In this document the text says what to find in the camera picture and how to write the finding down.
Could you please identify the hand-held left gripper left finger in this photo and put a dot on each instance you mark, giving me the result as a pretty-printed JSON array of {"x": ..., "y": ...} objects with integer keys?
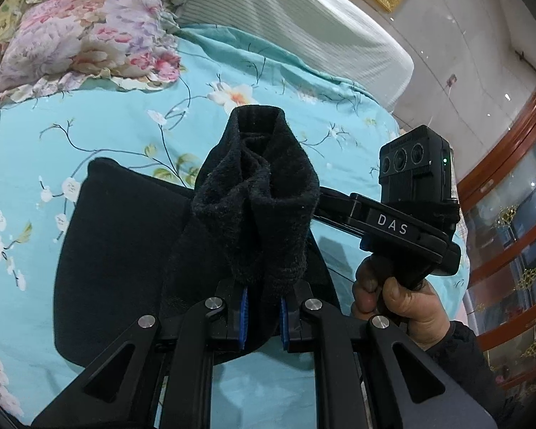
[{"x": 244, "y": 321}]

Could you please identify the person's right forearm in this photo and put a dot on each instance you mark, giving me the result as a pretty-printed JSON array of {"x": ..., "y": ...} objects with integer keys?
[{"x": 478, "y": 375}]

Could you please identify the wooden glass cabinet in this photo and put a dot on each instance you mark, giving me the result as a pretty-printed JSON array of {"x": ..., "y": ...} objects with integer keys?
[{"x": 518, "y": 259}]

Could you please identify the striped padded headboard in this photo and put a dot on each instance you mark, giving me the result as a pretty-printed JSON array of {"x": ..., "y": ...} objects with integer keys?
[{"x": 295, "y": 22}]

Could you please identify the teal floral bedsheet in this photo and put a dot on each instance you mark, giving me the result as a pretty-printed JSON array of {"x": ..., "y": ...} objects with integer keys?
[{"x": 116, "y": 111}]

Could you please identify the yellow printed pillow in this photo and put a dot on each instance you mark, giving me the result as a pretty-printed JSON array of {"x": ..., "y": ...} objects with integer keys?
[{"x": 0, "y": 22}]

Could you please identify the wall socket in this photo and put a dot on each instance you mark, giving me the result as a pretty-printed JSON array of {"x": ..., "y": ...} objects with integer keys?
[{"x": 451, "y": 80}]

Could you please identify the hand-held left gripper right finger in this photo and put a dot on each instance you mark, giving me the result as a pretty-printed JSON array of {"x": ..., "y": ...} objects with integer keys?
[{"x": 284, "y": 326}]

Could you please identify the black pants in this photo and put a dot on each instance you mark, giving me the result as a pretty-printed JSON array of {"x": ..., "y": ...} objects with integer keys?
[{"x": 116, "y": 254}]

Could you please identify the pink floral pillow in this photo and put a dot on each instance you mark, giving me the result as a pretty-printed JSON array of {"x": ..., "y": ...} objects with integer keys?
[{"x": 71, "y": 40}]

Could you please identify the person's right hand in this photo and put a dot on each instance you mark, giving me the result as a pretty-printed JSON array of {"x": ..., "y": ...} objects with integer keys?
[{"x": 406, "y": 308}]

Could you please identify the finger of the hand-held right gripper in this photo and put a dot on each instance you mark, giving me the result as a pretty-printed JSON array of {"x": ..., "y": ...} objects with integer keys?
[{"x": 337, "y": 203}]

